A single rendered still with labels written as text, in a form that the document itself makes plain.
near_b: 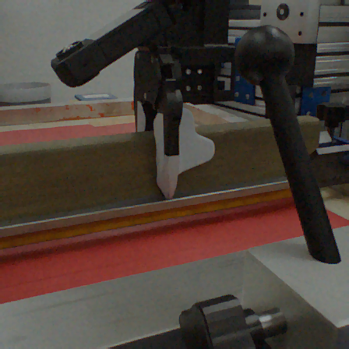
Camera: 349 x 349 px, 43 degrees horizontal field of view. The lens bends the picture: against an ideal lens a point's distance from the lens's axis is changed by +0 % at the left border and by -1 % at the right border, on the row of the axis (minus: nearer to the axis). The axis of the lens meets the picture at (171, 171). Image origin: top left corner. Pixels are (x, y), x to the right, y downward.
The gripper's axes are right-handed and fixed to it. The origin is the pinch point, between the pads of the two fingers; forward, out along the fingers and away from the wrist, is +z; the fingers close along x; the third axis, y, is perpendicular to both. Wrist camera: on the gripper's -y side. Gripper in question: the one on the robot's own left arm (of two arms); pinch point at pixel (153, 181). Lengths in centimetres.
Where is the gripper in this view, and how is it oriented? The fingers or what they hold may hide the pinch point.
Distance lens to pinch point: 46.8
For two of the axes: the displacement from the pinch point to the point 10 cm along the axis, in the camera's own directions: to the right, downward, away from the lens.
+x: -3.9, -3.0, 8.7
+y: 9.2, -1.2, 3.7
